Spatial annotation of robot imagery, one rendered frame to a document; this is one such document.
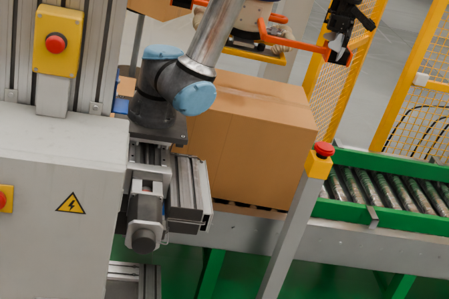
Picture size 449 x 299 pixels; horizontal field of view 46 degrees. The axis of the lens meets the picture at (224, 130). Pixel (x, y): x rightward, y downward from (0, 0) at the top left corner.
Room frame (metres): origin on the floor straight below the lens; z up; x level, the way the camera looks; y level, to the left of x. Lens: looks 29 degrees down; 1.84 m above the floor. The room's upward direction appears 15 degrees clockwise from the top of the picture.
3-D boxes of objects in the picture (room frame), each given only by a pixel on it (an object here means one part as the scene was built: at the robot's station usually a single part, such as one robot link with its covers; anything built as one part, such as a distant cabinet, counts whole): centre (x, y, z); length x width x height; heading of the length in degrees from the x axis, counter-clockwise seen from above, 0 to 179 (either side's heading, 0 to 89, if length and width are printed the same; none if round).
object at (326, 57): (1.78, -0.30, 1.28); 0.09 x 0.08 x 0.05; 9
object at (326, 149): (1.55, -0.33, 1.02); 0.07 x 0.07 x 0.04
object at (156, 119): (1.44, 0.23, 1.09); 0.15 x 0.15 x 0.10
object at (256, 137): (1.99, -0.02, 0.75); 0.60 x 0.40 x 0.40; 99
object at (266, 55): (1.90, 0.02, 1.17); 0.34 x 0.10 x 0.05; 99
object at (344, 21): (1.77, -0.27, 1.42); 0.09 x 0.08 x 0.12; 99
